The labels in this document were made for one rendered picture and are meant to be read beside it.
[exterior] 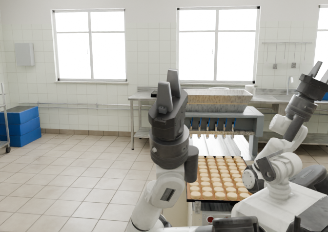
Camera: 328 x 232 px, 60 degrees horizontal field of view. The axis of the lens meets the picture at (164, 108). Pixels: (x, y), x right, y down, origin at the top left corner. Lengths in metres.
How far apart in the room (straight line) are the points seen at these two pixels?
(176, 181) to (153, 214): 0.16
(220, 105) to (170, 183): 1.51
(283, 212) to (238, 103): 1.39
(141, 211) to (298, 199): 0.43
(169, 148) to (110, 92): 4.87
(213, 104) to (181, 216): 0.91
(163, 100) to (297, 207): 0.48
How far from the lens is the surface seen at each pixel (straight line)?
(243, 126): 2.21
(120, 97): 5.40
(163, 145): 0.59
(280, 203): 0.85
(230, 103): 2.11
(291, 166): 0.86
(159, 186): 0.67
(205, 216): 1.52
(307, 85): 1.10
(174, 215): 2.37
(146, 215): 0.79
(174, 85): 0.58
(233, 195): 1.52
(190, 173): 0.70
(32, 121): 5.68
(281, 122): 1.12
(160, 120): 0.53
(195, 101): 2.08
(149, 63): 5.20
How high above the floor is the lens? 1.63
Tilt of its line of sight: 12 degrees down
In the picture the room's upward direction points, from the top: straight up
